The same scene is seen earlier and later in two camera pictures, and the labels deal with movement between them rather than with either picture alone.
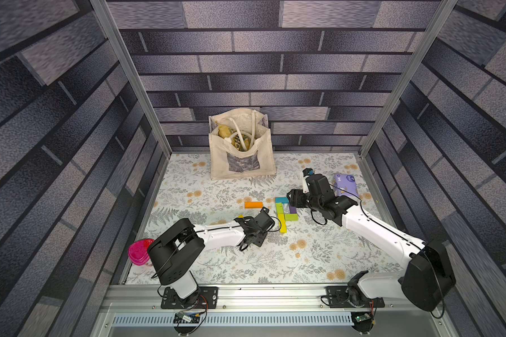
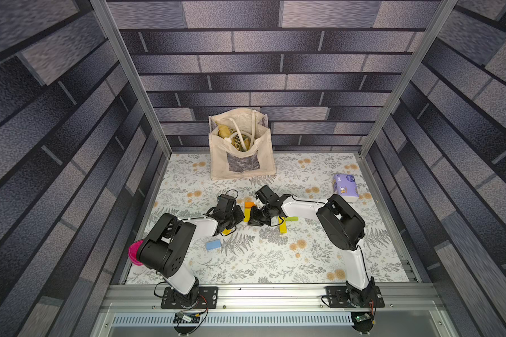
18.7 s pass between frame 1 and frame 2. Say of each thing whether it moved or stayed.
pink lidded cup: stayed
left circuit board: stayed
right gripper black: moved
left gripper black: moved
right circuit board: stayed
